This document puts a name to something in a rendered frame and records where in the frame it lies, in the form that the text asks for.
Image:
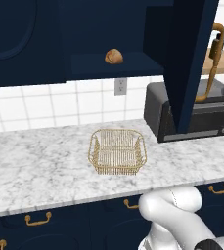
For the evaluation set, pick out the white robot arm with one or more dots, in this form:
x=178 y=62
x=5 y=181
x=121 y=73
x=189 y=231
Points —
x=178 y=221

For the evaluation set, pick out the brown bread roll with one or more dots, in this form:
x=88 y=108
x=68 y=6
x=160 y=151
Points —
x=113 y=57

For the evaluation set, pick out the navy open cabinet door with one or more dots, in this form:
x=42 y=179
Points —
x=188 y=58

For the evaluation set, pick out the navy closed cabinet door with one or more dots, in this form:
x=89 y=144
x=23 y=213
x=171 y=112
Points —
x=22 y=39

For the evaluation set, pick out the black toaster oven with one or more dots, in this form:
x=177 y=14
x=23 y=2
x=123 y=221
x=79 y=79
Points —
x=159 y=107

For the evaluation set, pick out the navy drawer front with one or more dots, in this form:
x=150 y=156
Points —
x=61 y=231
x=221 y=211
x=116 y=228

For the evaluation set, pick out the grey wall outlet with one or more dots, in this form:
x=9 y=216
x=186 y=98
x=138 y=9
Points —
x=120 y=86

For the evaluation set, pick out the navy wall cabinet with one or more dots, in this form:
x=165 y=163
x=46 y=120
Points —
x=94 y=26

